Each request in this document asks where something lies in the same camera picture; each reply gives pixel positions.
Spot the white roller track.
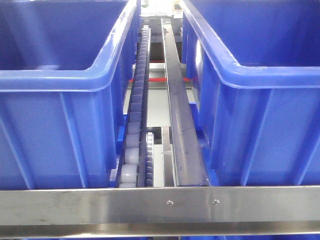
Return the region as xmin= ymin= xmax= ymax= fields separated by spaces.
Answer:
xmin=145 ymin=132 xmax=154 ymax=187
xmin=115 ymin=25 xmax=151 ymax=188

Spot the right blue plastic bin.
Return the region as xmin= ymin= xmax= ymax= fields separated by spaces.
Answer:
xmin=180 ymin=0 xmax=320 ymax=186

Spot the steel divider rail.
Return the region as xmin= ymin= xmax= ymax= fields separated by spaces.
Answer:
xmin=161 ymin=18 xmax=209 ymax=187

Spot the left blue plastic bin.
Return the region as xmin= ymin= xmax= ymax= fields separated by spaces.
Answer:
xmin=0 ymin=0 xmax=140 ymax=190

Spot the blue plastic bin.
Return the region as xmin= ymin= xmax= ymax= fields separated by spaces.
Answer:
xmin=180 ymin=0 xmax=320 ymax=186
xmin=0 ymin=0 xmax=140 ymax=190

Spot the stainless steel shelf frame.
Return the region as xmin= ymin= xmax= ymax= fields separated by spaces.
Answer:
xmin=0 ymin=186 xmax=320 ymax=239

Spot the lower white roller track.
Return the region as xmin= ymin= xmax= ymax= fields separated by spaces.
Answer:
xmin=145 ymin=132 xmax=154 ymax=187

